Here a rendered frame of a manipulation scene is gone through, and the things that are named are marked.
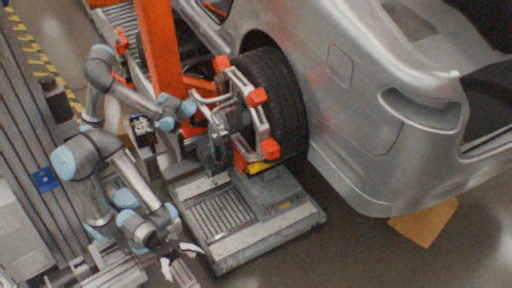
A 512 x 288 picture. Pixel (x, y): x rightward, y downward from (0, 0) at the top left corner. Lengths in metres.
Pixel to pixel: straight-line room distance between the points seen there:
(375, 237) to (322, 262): 0.41
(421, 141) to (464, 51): 1.44
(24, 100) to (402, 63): 1.34
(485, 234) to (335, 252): 1.02
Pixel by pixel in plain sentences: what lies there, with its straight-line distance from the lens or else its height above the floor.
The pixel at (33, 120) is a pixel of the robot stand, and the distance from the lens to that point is 1.85.
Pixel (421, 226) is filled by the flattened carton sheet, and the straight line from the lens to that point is 3.32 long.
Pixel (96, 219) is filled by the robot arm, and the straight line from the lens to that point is 2.00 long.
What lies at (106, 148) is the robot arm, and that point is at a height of 1.41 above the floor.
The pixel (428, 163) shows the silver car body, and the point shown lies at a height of 1.23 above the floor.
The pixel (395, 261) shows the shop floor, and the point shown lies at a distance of 3.13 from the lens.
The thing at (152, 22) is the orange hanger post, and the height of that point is 1.33.
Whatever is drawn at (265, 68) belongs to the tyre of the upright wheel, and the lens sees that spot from 2.45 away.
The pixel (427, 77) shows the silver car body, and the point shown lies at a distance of 1.74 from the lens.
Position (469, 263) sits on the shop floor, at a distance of 3.27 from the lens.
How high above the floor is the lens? 2.60
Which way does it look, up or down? 46 degrees down
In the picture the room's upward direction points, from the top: 2 degrees counter-clockwise
